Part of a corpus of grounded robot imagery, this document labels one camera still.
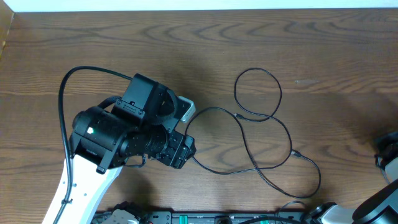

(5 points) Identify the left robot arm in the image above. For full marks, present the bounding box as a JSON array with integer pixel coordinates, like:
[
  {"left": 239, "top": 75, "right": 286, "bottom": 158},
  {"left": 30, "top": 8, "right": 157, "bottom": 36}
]
[{"left": 43, "top": 73, "right": 196, "bottom": 223}]

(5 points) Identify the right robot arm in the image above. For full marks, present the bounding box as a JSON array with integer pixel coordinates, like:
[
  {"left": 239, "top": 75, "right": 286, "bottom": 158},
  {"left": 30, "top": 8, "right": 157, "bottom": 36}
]
[{"left": 303, "top": 132, "right": 397, "bottom": 224}]

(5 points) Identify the wooden side panel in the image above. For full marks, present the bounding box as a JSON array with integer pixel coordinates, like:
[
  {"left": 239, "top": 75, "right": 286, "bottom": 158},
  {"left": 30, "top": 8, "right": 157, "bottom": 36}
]
[{"left": 0, "top": 0, "right": 14, "bottom": 55}]

